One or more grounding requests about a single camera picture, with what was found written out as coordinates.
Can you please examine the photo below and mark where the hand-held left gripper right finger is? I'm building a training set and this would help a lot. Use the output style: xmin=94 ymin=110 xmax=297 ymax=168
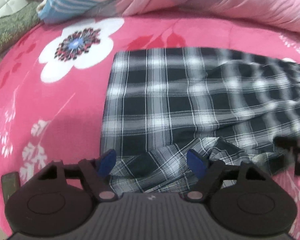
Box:
xmin=186 ymin=149 xmax=267 ymax=202

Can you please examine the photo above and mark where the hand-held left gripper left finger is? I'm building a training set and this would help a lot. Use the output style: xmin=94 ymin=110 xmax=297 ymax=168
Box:
xmin=37 ymin=148 xmax=118 ymax=203

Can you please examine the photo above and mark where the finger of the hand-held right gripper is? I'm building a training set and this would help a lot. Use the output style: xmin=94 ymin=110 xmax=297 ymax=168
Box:
xmin=274 ymin=135 xmax=300 ymax=177

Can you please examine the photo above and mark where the black white plaid shirt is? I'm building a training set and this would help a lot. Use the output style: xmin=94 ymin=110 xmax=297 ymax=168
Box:
xmin=100 ymin=46 xmax=300 ymax=195

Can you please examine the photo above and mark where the pink floral blanket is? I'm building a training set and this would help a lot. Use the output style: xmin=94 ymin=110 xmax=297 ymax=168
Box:
xmin=0 ymin=15 xmax=300 ymax=240

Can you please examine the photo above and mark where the pink grey quilt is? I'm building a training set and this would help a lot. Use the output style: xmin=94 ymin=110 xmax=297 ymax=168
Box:
xmin=90 ymin=0 xmax=300 ymax=37

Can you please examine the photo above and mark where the blue striped cloth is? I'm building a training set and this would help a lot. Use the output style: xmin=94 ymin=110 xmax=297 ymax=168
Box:
xmin=37 ymin=0 xmax=100 ymax=25

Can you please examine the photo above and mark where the green patterned mat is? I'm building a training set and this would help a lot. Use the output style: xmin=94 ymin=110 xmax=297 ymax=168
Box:
xmin=0 ymin=1 xmax=44 ymax=63

